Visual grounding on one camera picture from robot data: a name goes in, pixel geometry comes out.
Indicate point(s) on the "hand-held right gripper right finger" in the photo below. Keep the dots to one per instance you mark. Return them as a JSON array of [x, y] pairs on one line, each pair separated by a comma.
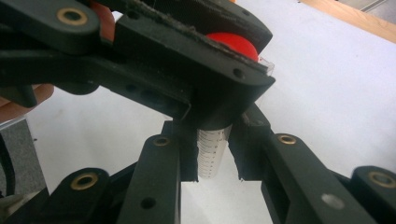
[[295, 180]]

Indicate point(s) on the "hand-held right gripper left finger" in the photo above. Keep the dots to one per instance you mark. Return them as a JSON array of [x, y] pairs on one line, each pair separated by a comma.
[[155, 180]]

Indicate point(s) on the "red capped clear tube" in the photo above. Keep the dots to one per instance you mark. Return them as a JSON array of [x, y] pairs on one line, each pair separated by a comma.
[[213, 152]]

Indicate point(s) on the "white table cover board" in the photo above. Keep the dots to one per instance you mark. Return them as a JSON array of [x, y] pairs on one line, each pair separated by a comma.
[[327, 99]]

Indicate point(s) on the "wooden table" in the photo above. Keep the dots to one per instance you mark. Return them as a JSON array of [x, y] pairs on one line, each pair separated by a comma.
[[358, 20]]

